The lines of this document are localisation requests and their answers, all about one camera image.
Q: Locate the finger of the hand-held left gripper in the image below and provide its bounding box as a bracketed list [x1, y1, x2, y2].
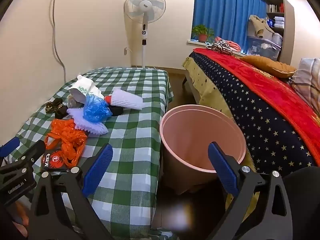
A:
[0, 137, 21, 158]
[0, 140, 47, 180]

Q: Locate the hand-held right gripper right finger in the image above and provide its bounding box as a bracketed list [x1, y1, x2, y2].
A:
[207, 142, 293, 240]

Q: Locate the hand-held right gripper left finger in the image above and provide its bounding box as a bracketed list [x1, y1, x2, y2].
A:
[27, 144, 118, 240]

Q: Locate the black snack packet red logo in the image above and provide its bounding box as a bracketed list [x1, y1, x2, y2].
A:
[40, 149, 69, 173]

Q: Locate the orange plastic bag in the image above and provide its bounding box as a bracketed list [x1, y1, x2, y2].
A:
[45, 119, 88, 167]

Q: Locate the lavender foam net sleeve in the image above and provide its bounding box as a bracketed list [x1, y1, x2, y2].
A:
[67, 107, 109, 135]

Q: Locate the black gold wrapper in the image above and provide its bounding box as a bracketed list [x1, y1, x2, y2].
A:
[45, 98, 64, 113]

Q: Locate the black cloth piece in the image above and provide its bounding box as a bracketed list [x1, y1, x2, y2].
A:
[54, 105, 68, 119]

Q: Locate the pink plastic bin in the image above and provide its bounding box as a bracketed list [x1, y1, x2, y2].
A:
[159, 104, 247, 195]

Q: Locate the blue plastic bag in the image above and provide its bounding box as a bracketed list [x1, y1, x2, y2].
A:
[83, 94, 113, 123]

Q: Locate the clear plastic wrapper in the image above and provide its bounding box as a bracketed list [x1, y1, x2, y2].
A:
[66, 95, 82, 109]

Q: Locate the white foam net sleeve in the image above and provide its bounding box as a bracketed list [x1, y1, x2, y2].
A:
[110, 87, 144, 110]

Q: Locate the white paper bag green print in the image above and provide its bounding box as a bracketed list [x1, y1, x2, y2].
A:
[68, 74, 105, 104]

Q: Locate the green checked tablecloth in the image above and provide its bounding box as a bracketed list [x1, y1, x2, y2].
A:
[0, 67, 174, 240]

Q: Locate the yellow bed sheet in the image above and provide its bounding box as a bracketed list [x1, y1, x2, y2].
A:
[182, 55, 260, 223]

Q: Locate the orange brown pillow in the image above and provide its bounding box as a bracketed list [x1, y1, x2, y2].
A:
[239, 55, 297, 78]

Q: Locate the black white striped cloth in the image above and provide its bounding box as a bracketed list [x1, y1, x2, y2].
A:
[206, 41, 234, 55]

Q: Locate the plaid pillow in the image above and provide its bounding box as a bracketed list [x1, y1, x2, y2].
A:
[290, 58, 320, 115]

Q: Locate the pink folded cloth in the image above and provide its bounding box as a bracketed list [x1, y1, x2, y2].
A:
[214, 37, 242, 52]

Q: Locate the clear storage box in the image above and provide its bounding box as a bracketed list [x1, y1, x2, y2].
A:
[246, 35, 283, 61]

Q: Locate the potted green plant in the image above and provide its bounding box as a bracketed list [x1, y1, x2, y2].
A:
[192, 24, 215, 43]

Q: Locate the grey lidded container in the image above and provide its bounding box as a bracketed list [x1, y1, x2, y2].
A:
[271, 32, 283, 47]

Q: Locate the beige jacket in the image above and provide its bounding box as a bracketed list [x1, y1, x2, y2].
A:
[249, 15, 274, 38]

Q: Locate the wooden bookshelf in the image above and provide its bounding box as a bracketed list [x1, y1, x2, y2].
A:
[265, 0, 294, 65]

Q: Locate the blue curtain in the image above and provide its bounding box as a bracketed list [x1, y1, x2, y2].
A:
[192, 0, 267, 53]

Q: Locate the white standing fan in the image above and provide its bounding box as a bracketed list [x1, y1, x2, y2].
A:
[124, 0, 167, 68]

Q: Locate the grey wall cable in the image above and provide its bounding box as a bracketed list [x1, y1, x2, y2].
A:
[51, 0, 67, 83]

